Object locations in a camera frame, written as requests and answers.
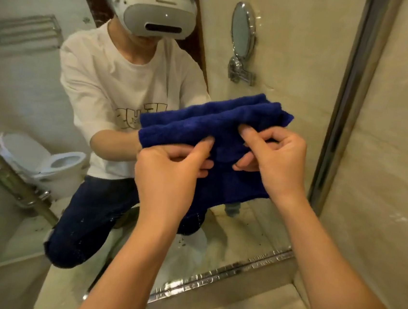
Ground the person's left hand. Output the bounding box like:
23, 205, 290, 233
128, 129, 217, 236

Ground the person's right hand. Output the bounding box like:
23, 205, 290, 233
229, 122, 313, 207

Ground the blue microfibre cloth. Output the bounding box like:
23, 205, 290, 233
130, 87, 296, 219

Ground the silver framed wall mirror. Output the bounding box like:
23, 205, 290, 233
0, 0, 404, 309

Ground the person's right forearm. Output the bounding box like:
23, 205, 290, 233
264, 191, 408, 309

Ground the person's left forearm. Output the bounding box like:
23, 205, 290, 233
75, 214, 182, 309

